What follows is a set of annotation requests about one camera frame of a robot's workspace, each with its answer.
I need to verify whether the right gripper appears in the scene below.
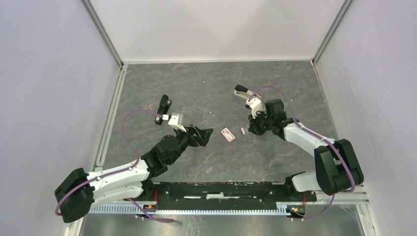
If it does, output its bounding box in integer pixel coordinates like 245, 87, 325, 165
247, 109, 273, 136

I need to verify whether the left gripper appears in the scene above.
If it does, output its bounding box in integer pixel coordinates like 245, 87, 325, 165
168, 124, 213, 164

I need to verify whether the staple tray box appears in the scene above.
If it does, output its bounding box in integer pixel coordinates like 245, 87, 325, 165
241, 125, 250, 135

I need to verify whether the black stapler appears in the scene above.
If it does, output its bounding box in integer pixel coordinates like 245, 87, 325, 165
155, 94, 172, 125

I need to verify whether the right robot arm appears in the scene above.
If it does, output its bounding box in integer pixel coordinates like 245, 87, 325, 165
245, 98, 364, 201

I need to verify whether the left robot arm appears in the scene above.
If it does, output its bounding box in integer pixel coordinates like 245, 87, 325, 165
54, 125, 214, 223

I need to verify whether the red white staple box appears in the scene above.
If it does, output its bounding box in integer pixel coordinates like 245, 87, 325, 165
220, 128, 236, 143

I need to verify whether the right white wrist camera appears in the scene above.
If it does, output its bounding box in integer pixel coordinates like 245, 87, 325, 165
245, 98, 264, 118

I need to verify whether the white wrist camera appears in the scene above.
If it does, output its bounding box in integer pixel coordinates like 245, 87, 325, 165
245, 98, 264, 118
162, 113, 187, 132

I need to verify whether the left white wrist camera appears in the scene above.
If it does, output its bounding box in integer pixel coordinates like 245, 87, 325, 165
162, 113, 187, 132

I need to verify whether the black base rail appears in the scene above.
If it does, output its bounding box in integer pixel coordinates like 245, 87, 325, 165
155, 181, 317, 211

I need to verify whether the white cable duct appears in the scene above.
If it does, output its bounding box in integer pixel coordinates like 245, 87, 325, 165
89, 203, 290, 216

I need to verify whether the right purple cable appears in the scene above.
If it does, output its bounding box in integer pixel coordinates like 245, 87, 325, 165
248, 86, 357, 222

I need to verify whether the purple cable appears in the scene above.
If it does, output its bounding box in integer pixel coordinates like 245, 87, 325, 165
248, 86, 357, 222
55, 109, 177, 224

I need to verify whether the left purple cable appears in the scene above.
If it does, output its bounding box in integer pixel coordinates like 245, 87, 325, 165
55, 109, 177, 224

